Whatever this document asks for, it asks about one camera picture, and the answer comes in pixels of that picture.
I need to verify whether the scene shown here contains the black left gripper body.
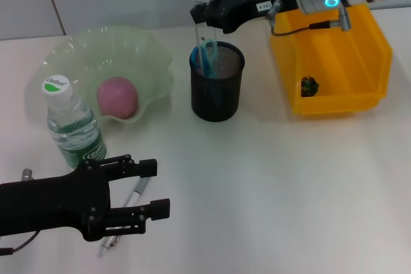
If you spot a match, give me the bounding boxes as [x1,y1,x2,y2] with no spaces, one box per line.
[0,159,112,242]

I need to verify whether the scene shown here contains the gripper cable with plug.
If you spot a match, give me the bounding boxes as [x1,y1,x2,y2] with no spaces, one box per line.
[0,167,40,256]
[265,0,353,37]

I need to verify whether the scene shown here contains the blue safety scissors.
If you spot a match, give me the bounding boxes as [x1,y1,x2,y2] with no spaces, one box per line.
[190,39,225,108]

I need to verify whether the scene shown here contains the yellow plastic storage bin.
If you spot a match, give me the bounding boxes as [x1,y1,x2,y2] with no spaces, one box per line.
[269,1,394,117]

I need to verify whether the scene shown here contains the grey pen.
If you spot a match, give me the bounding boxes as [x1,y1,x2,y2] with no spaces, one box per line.
[97,176,152,257]

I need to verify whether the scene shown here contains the pale green wavy fruit plate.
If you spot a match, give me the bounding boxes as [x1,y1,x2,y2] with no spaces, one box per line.
[25,24,175,129]

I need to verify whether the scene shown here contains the pink peach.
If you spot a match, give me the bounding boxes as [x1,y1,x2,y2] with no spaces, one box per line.
[97,76,140,119]

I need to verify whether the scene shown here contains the right gripper cable with plug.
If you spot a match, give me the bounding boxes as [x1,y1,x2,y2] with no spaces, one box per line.
[265,0,353,37]

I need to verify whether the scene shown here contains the green plastic wrapper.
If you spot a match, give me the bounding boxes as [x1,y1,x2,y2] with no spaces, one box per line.
[299,75,321,98]

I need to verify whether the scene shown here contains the transparent plastic ruler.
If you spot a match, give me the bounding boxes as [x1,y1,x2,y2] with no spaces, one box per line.
[193,21,218,78]

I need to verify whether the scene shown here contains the clear water bottle green label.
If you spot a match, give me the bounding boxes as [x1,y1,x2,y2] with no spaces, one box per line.
[41,74,109,170]

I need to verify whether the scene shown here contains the left gripper cable with plug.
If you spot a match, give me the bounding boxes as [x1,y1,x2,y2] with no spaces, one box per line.
[0,167,40,256]

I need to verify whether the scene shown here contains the black mesh pen cup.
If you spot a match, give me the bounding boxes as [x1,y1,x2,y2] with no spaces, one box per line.
[188,41,246,123]

